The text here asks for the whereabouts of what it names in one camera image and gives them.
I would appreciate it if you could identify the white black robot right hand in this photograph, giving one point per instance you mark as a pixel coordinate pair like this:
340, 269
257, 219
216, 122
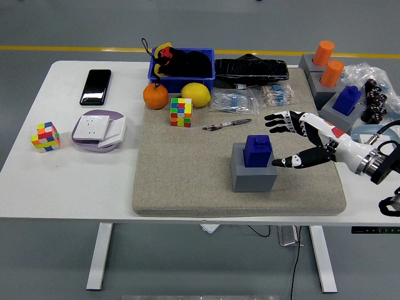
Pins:
342, 145

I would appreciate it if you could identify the blue square seal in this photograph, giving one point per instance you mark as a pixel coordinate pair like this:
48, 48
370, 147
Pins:
256, 153
346, 100

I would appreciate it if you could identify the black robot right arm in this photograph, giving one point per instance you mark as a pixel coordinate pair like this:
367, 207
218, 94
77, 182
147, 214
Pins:
381, 168

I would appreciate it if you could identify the grey square seal holder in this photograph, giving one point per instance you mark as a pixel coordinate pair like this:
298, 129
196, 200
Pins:
353, 119
253, 181

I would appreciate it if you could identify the grey round-hole seal holder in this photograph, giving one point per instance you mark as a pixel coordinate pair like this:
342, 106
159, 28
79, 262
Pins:
318, 93
305, 64

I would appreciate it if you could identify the orange cylinder seal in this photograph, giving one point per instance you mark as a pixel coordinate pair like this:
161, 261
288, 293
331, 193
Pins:
332, 73
323, 53

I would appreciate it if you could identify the light blue plate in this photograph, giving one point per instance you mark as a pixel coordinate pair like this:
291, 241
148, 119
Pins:
362, 129

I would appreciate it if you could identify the dark brown knob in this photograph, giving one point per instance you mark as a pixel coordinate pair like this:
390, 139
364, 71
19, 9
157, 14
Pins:
372, 108
382, 98
366, 116
375, 92
382, 111
372, 99
376, 118
371, 83

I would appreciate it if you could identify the crumpled clear plastic bag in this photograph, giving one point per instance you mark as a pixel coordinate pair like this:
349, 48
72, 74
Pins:
359, 73

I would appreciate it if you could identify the clear bag of resistors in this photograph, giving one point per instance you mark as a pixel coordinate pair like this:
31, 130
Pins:
278, 95
232, 101

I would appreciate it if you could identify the black table control panel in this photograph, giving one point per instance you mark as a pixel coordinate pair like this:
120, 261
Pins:
372, 230

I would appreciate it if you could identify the white table leg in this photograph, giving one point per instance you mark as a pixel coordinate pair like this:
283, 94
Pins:
323, 259
99, 256

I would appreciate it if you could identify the black silver pen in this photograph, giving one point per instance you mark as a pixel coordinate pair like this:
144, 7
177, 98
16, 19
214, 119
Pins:
226, 124

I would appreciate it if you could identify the black keyboard in plastic wrap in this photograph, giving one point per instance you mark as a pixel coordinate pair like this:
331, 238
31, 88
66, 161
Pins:
250, 70

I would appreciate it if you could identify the yellow lemon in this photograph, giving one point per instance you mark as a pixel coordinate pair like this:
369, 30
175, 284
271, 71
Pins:
195, 94

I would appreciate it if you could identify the grey-brown mat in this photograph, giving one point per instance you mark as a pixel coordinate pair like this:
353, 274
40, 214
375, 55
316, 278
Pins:
187, 175

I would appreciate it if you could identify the multicoloured puzzle cube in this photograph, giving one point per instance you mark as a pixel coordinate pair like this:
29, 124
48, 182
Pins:
45, 137
180, 113

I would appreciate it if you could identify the blue plastic bin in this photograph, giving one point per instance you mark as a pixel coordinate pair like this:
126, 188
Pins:
187, 83

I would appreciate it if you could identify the black fabric pouch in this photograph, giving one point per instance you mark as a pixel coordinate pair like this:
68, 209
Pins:
190, 64

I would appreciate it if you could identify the orange fruit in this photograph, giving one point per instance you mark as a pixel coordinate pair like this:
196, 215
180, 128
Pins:
155, 97

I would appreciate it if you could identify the yellow black tool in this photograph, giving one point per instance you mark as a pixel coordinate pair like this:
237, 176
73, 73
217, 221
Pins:
156, 67

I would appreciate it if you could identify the black smartphone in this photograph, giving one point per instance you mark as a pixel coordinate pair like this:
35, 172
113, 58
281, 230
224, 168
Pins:
95, 87

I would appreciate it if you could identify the purple plate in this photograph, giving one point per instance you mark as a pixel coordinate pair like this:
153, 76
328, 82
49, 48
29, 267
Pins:
82, 144

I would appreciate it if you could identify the clear bracket under table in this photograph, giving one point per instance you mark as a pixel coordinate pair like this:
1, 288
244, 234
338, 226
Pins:
286, 237

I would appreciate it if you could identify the white wall switch panel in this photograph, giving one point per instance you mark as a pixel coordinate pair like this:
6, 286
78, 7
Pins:
114, 134

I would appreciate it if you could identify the white wall socket panel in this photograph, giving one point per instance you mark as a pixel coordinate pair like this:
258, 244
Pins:
90, 128

